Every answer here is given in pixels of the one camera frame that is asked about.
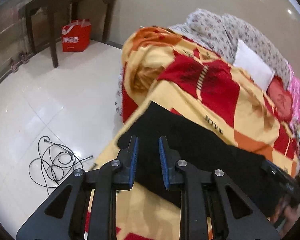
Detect black pants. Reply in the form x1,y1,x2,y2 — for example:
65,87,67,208
117,102,285,217

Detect grey floral quilt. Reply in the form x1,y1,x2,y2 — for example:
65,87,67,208
169,9,290,88

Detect black cable on floor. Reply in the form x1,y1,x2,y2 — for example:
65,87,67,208
28,135,94,196

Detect red shopping bag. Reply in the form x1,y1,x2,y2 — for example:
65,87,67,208
61,19,91,53

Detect right hand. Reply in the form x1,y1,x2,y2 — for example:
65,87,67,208
269,198,300,238

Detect red heart cushion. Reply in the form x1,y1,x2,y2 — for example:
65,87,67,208
267,75,293,122

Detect yellow red rose blanket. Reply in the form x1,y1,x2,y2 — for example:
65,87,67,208
97,27,299,239

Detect dark wooden table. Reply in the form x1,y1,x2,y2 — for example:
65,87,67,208
18,0,118,68

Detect white pillow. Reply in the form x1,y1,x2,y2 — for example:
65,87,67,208
234,39,275,91

